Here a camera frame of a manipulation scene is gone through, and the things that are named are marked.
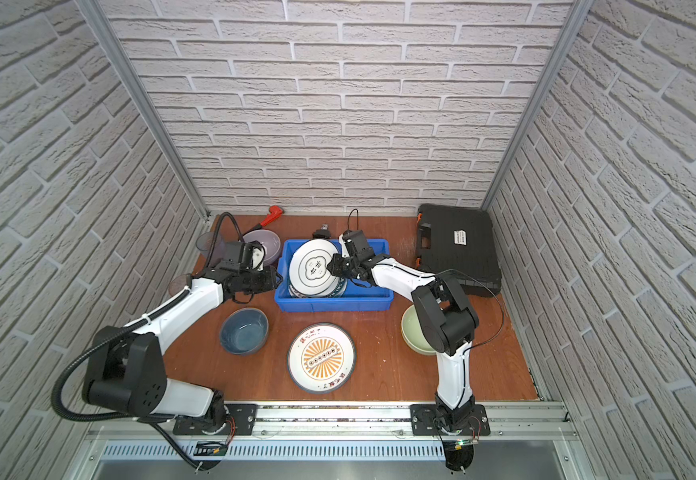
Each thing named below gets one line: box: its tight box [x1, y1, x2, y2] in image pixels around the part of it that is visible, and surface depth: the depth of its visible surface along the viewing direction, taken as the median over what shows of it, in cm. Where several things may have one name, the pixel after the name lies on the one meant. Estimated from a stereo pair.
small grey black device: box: [312, 224, 332, 239], surface depth 116 cm
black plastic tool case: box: [415, 203, 502, 297], surface depth 106 cm
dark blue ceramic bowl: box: [220, 307, 269, 356], surface depth 88 cm
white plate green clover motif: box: [288, 239, 340, 295], surface depth 98 cm
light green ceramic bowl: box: [401, 304, 438, 356], surface depth 85 cm
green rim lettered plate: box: [288, 278, 348, 299], surface depth 96 cm
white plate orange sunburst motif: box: [288, 322, 355, 395], surface depth 85 cm
